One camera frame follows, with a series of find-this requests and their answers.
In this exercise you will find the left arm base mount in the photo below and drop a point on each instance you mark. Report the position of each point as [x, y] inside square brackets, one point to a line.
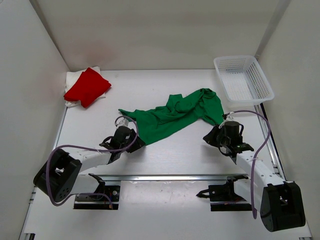
[94, 193]

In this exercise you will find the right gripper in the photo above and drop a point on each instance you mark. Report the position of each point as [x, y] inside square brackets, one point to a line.
[210, 138]

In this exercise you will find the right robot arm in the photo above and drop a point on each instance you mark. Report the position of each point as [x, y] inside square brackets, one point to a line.
[278, 202]

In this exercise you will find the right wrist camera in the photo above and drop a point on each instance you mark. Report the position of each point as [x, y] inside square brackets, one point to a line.
[228, 116]

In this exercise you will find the green t shirt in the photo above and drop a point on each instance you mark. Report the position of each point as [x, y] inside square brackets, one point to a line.
[179, 112]

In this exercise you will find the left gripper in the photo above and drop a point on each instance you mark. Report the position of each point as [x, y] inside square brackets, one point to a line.
[139, 143]

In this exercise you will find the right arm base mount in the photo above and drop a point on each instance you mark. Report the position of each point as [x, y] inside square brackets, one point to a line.
[223, 198]

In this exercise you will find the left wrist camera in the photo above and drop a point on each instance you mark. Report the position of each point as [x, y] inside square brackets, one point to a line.
[123, 123]

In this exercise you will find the white t shirt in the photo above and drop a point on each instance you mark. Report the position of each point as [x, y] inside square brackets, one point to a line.
[71, 79]

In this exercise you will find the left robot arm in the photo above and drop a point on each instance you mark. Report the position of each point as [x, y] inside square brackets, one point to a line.
[61, 176]

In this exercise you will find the white plastic basket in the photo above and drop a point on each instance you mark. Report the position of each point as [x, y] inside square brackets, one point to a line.
[243, 81]

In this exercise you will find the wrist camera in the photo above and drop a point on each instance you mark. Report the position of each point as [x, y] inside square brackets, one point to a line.
[228, 116]
[123, 123]

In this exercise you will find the red t shirt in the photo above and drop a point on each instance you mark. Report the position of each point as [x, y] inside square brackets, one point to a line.
[88, 88]

